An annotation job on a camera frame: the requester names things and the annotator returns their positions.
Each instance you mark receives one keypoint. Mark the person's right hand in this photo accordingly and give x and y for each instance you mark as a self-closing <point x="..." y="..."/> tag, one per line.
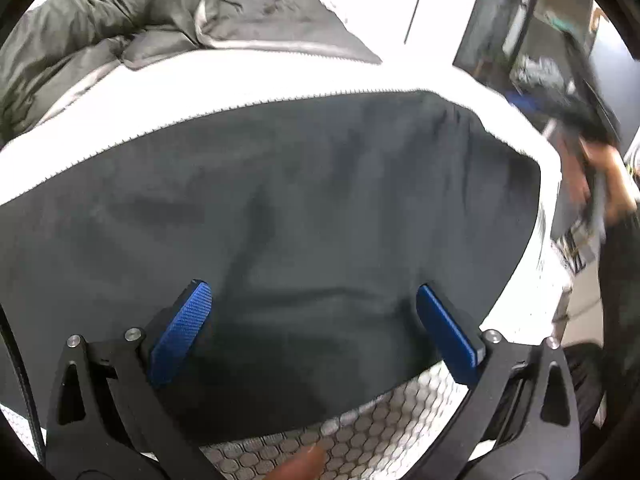
<point x="615" y="185"/>

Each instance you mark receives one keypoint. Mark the white crumpled clothes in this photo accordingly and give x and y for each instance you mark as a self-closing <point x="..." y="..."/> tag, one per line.
<point x="540" y="72"/>

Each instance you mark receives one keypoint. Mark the person's black clothing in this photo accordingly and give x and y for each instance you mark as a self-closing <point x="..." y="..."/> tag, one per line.
<point x="585" y="385"/>

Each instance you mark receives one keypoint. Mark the black pants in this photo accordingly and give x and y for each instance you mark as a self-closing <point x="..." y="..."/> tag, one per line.
<point x="300" y="200"/>

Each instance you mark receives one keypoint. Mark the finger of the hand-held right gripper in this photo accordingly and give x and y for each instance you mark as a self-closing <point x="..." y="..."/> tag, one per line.
<point x="519" y="101"/>

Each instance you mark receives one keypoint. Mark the olive grey duvet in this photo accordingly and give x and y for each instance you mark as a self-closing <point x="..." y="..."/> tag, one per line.
<point x="125" y="10"/>

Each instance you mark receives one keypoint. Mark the person's left hand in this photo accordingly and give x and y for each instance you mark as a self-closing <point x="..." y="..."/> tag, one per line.
<point x="302" y="467"/>

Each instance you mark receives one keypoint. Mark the teal cloth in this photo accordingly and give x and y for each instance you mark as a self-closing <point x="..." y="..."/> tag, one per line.
<point x="562" y="22"/>

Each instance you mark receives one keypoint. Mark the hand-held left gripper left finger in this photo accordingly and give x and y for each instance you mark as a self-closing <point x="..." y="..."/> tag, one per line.
<point x="180" y="332"/>

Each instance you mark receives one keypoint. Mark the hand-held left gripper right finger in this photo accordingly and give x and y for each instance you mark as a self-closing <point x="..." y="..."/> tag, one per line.
<point x="447" y="332"/>

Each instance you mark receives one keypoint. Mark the glass door wardrobe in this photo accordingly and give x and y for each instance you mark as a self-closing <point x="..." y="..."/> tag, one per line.
<point x="505" y="20"/>

